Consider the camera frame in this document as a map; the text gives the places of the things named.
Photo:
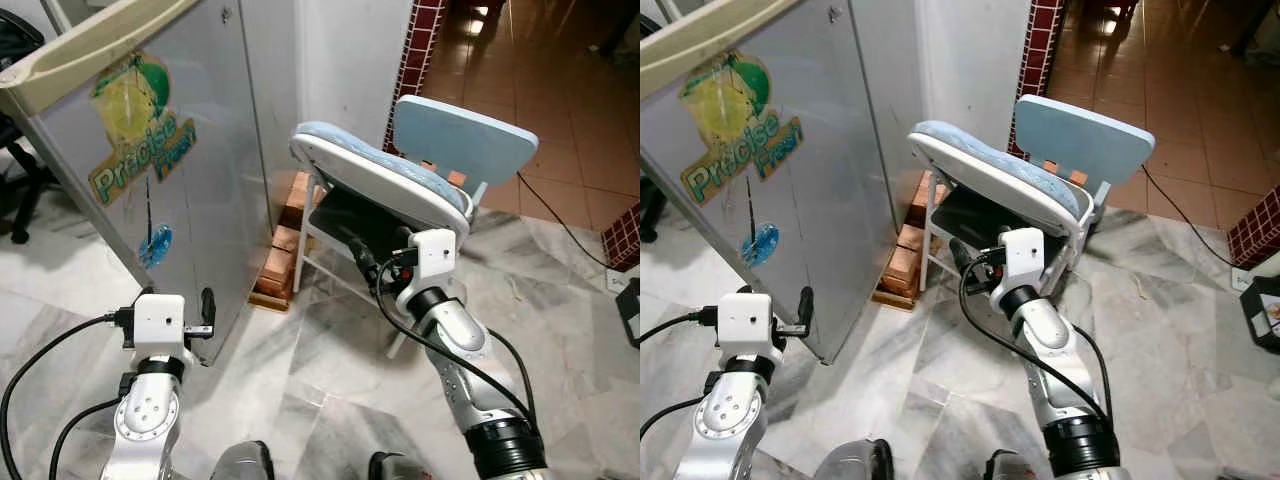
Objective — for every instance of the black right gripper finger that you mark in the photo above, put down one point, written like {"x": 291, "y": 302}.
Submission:
{"x": 970, "y": 276}
{"x": 368, "y": 274}
{"x": 362, "y": 250}
{"x": 962, "y": 252}

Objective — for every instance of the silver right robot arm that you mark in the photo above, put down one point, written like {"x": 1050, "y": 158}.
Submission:
{"x": 1045, "y": 335}
{"x": 455, "y": 335}

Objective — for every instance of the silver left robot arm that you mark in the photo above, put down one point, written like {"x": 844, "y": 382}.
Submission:
{"x": 148, "y": 420}
{"x": 735, "y": 420}

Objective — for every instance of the silver fridge door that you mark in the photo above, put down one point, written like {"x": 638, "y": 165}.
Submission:
{"x": 840, "y": 230}
{"x": 215, "y": 220}

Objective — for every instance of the silver fridge cabinet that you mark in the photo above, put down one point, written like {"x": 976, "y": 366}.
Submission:
{"x": 70, "y": 65}
{"x": 700, "y": 55}

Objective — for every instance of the small blue round sticker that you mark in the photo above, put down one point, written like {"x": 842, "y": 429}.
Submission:
{"x": 760, "y": 247}
{"x": 156, "y": 247}

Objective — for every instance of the red clay brick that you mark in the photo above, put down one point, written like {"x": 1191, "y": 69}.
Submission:
{"x": 278, "y": 282}
{"x": 916, "y": 200}
{"x": 297, "y": 200}
{"x": 285, "y": 245}
{"x": 897, "y": 282}
{"x": 905, "y": 245}

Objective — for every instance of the flat wooden board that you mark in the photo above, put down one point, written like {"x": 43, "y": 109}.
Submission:
{"x": 890, "y": 301}
{"x": 268, "y": 301}

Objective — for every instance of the blue seat cushion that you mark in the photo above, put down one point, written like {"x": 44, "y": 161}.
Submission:
{"x": 995, "y": 165}
{"x": 380, "y": 165}

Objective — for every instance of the black storage bin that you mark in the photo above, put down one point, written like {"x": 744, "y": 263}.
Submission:
{"x": 1262, "y": 318}
{"x": 630, "y": 315}

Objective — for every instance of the robot left leg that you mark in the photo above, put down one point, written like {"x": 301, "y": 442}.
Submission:
{"x": 242, "y": 462}
{"x": 855, "y": 462}

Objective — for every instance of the robot leg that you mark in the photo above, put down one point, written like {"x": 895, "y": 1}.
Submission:
{"x": 242, "y": 462}
{"x": 855, "y": 462}
{"x": 392, "y": 468}
{"x": 1010, "y": 468}

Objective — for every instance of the lemon Precise Fresh sticker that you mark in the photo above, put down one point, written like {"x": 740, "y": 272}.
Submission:
{"x": 725, "y": 100}
{"x": 130, "y": 100}

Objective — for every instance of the robot right leg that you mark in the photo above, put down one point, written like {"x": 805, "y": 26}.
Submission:
{"x": 1010, "y": 468}
{"x": 392, "y": 468}

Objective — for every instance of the red tiled pillar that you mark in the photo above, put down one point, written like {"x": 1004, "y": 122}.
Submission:
{"x": 1040, "y": 50}
{"x": 420, "y": 50}

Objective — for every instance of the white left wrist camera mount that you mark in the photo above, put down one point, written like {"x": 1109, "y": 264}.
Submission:
{"x": 745, "y": 322}
{"x": 160, "y": 322}

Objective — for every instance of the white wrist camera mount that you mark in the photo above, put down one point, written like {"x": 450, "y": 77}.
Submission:
{"x": 1023, "y": 258}
{"x": 745, "y": 322}
{"x": 160, "y": 322}
{"x": 432, "y": 258}

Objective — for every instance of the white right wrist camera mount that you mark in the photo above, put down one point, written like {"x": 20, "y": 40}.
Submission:
{"x": 432, "y": 258}
{"x": 1023, "y": 258}

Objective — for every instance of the white wall socket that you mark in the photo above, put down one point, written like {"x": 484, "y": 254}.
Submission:
{"x": 1241, "y": 280}
{"x": 615, "y": 280}

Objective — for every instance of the red tiled low wall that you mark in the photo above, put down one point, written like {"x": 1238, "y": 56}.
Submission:
{"x": 1255, "y": 228}
{"x": 622, "y": 235}

